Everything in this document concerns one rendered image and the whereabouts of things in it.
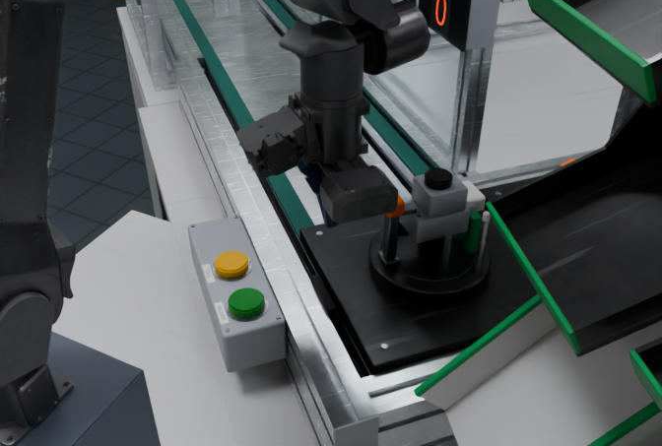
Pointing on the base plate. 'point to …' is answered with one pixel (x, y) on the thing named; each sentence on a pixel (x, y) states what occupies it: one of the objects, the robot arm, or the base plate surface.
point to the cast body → (437, 206)
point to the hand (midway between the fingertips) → (331, 197)
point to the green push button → (246, 302)
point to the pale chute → (545, 388)
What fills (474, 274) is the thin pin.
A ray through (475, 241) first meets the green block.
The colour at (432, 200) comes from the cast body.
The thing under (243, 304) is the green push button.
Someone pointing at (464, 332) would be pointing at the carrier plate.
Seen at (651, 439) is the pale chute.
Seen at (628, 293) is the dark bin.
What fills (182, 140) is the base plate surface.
